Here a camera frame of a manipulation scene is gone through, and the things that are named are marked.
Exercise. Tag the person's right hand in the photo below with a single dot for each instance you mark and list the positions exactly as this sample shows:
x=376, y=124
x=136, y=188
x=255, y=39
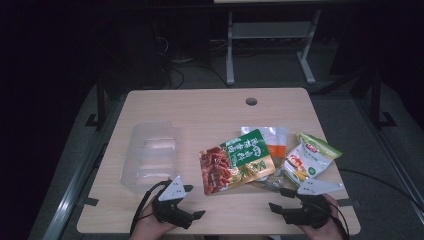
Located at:
x=330, y=233

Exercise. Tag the grey metal rail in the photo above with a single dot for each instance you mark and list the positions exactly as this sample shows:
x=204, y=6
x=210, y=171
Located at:
x=73, y=193

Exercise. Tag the clear packet with orange label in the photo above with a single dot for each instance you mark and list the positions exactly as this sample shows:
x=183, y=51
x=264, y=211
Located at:
x=275, y=140

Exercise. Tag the black tape piece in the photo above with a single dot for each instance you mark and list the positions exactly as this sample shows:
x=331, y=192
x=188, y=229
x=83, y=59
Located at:
x=91, y=201
x=345, y=202

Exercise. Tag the green and white snack packet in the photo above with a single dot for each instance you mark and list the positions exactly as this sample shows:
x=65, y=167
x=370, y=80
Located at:
x=310, y=160

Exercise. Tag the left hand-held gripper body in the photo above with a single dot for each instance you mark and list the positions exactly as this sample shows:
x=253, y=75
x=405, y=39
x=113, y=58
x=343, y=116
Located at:
x=171, y=191

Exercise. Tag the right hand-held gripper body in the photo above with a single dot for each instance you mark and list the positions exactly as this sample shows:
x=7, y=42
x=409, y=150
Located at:
x=313, y=213

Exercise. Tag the person's left hand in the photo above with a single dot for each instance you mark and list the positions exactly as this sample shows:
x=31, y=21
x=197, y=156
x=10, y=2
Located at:
x=148, y=228

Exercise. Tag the white metal stand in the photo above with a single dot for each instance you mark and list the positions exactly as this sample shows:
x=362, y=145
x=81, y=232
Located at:
x=270, y=30

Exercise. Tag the green and red seasoning packet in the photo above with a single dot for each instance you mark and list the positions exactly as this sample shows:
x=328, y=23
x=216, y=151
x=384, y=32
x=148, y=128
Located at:
x=233, y=163

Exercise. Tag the clear plastic container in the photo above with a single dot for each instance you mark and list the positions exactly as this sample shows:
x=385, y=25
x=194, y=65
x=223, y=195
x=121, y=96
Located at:
x=150, y=156

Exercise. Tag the black metal stand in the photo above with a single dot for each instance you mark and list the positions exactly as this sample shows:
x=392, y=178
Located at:
x=100, y=100
x=376, y=100

